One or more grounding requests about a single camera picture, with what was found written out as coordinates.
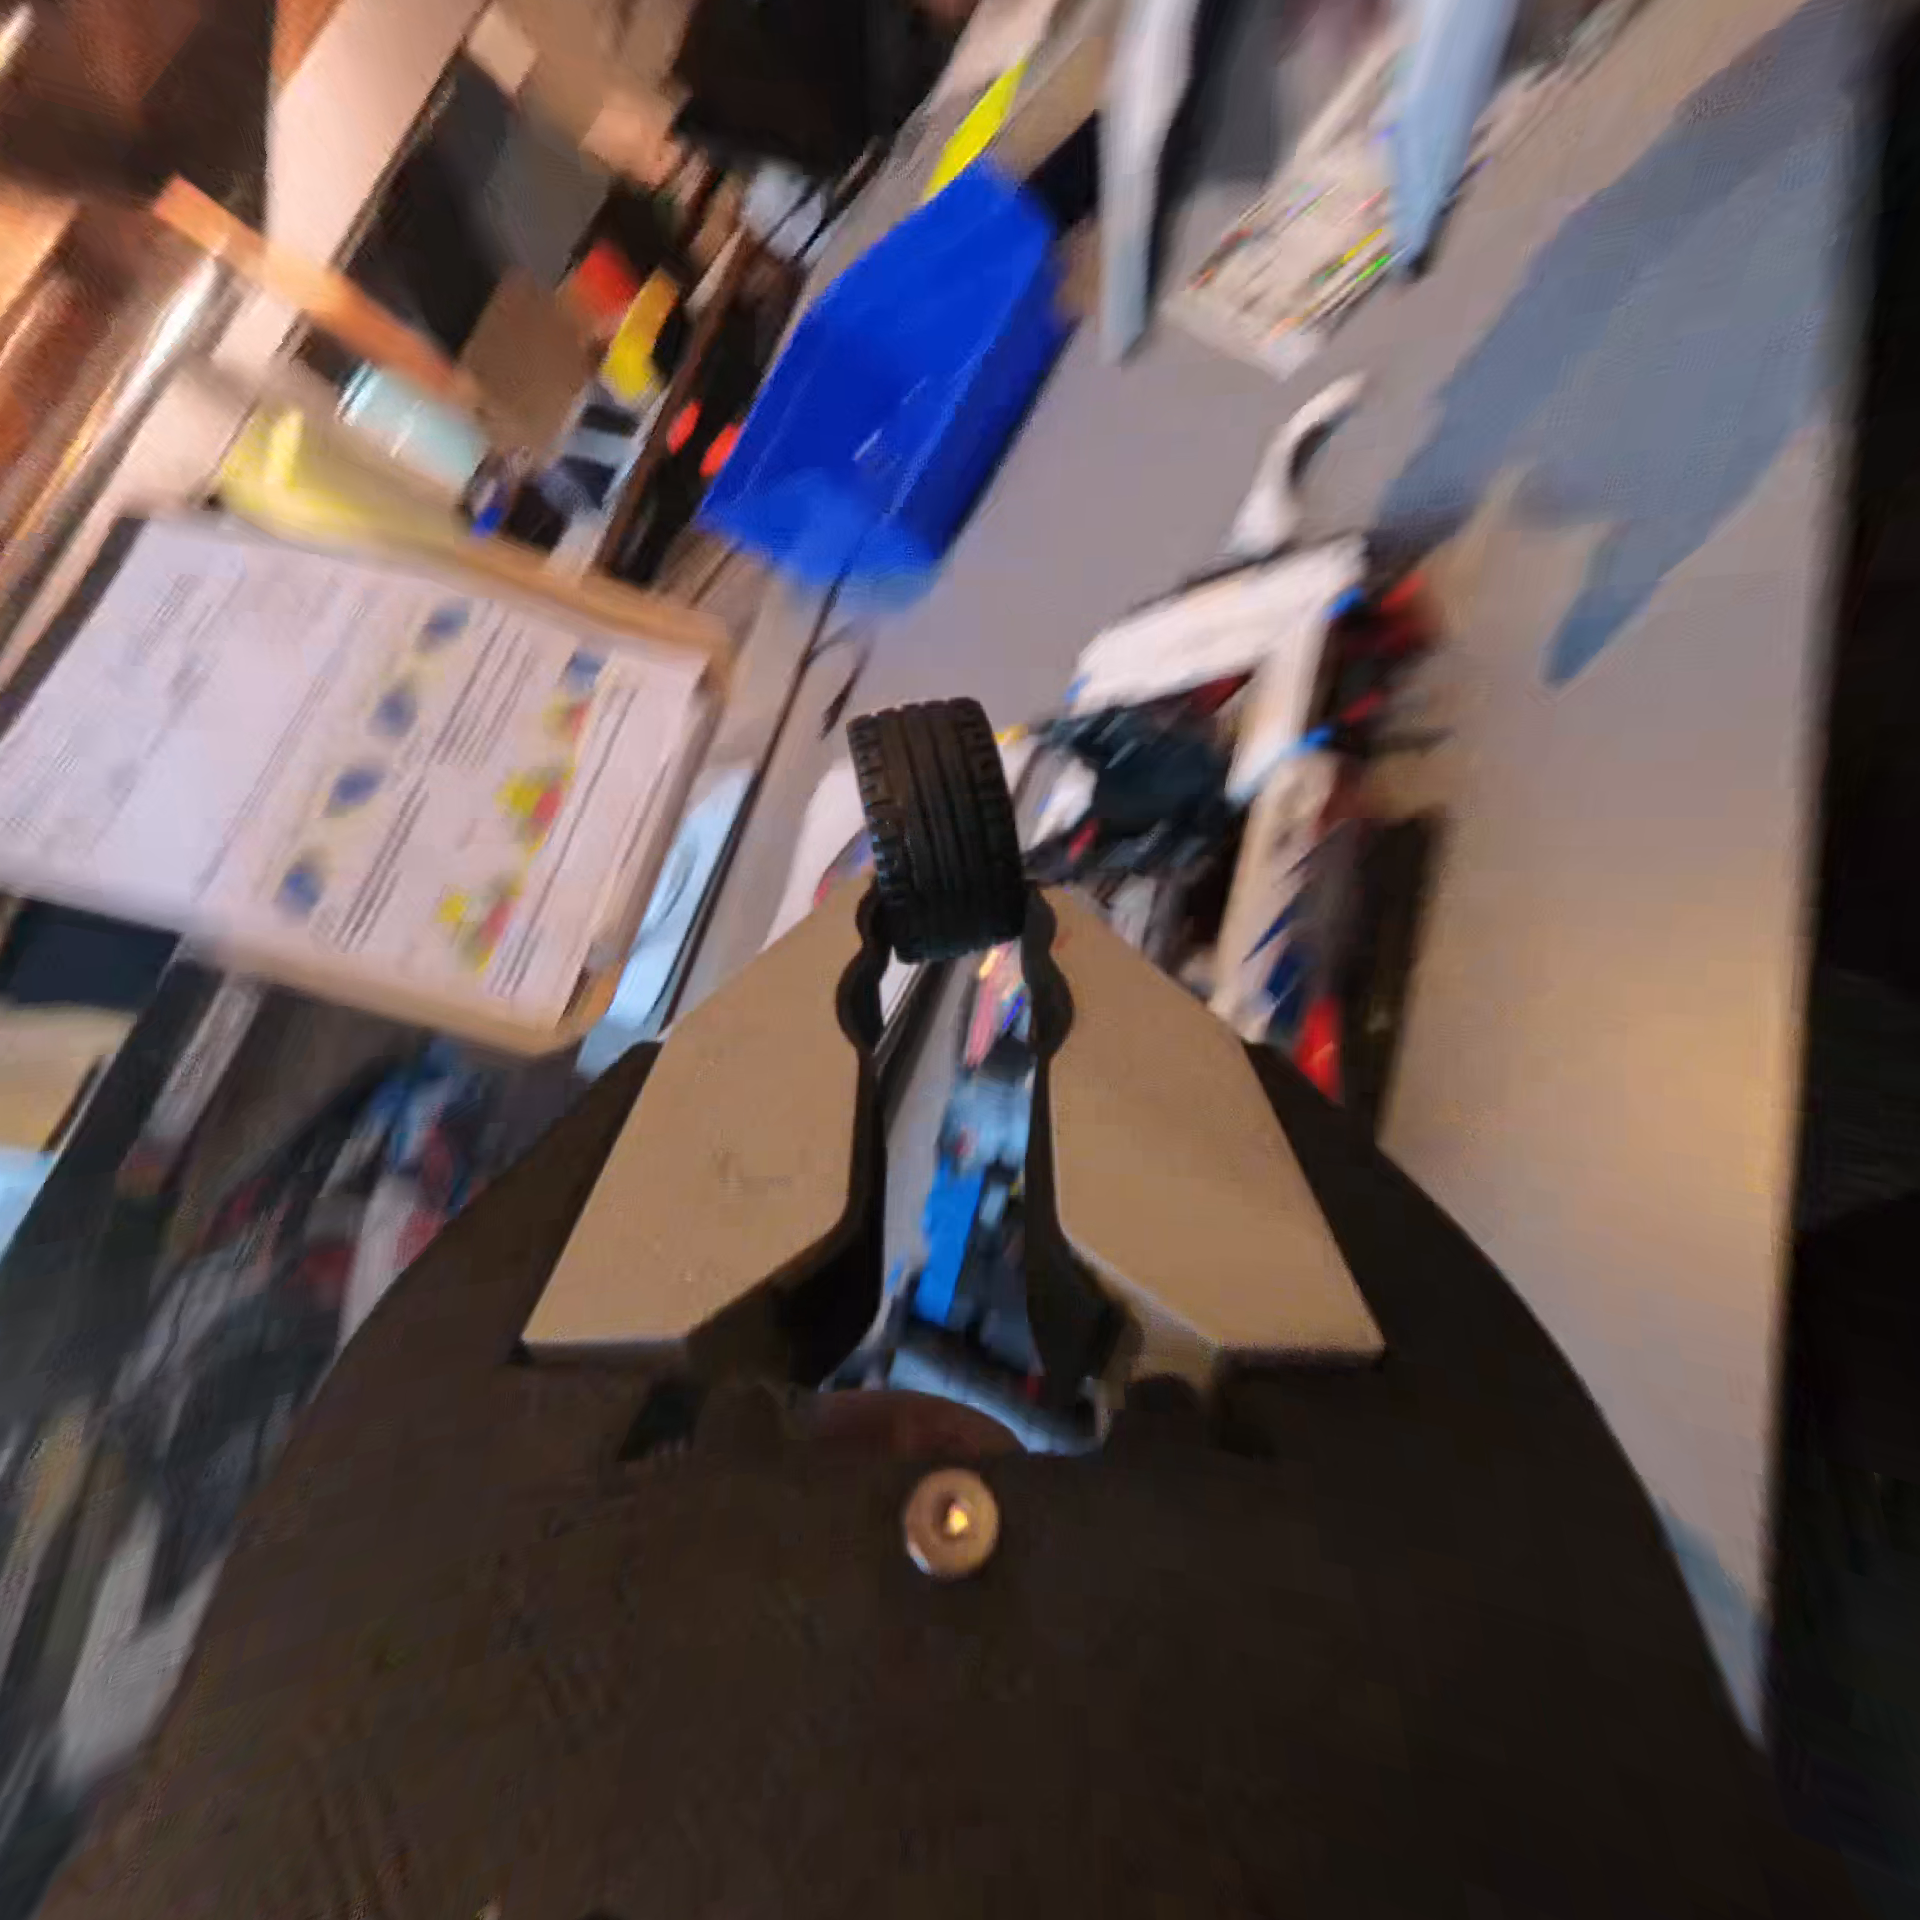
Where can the holographic sticker sheet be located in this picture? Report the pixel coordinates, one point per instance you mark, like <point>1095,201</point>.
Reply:
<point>1290,270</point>

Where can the toy brick race car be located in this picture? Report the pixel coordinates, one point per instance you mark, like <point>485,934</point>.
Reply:
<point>1245,644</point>

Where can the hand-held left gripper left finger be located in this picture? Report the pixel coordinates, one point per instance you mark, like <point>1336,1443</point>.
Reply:
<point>721,1170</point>

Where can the blue plastic bin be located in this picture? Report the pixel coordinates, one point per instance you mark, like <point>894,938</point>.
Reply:
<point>901,388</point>

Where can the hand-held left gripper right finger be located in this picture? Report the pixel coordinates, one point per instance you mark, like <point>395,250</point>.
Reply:
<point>1184,1184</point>

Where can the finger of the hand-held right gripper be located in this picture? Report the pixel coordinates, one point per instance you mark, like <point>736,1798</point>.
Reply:
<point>1447,105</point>
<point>1155,148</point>

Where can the black toy tyre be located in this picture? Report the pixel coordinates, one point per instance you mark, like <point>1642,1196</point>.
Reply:
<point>938,826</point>

